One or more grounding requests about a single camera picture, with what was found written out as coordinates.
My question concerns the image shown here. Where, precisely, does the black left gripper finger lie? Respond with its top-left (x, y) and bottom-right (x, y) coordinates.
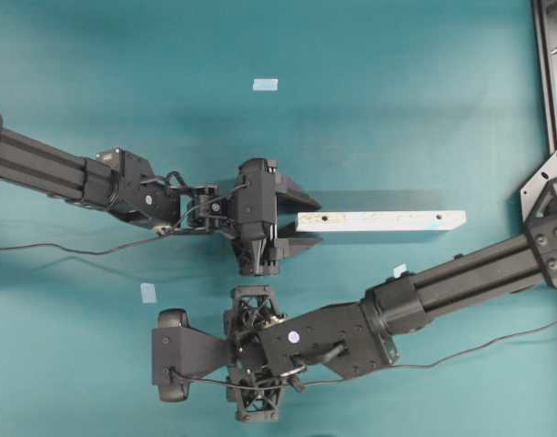
top-left (275, 172), bottom-right (321, 209)
top-left (276, 237), bottom-right (323, 260)

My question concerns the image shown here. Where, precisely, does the tape marker top centre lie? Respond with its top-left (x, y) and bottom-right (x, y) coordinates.
top-left (252, 77), bottom-right (279, 92)

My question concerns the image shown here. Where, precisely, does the tape marker lower left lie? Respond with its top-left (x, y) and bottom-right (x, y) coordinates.
top-left (140, 282), bottom-right (157, 304)

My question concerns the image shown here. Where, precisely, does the black metal frame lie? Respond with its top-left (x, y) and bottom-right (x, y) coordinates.
top-left (520, 1), bottom-right (557, 220)

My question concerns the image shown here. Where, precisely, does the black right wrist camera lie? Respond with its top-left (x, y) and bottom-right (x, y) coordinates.
top-left (157, 309), bottom-right (189, 402)

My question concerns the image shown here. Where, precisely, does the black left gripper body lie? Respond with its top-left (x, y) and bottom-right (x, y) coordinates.
top-left (229, 158), bottom-right (279, 276)

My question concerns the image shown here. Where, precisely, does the white wooden board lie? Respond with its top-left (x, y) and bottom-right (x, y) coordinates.
top-left (295, 210), bottom-right (467, 233)

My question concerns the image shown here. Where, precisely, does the tape marker right centre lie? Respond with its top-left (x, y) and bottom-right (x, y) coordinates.
top-left (393, 264), bottom-right (407, 278)

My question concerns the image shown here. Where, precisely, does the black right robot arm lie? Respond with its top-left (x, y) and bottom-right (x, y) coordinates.
top-left (152, 174), bottom-right (557, 422)

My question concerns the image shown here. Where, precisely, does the tape marker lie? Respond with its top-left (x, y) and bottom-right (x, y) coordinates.
top-left (140, 282), bottom-right (157, 304)
top-left (393, 264), bottom-right (407, 278)
top-left (252, 77), bottom-right (279, 92)

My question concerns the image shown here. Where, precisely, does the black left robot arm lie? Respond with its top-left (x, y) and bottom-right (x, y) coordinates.
top-left (0, 114), bottom-right (321, 277)

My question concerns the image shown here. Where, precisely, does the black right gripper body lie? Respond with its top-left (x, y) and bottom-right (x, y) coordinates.
top-left (152, 285), bottom-right (287, 422)

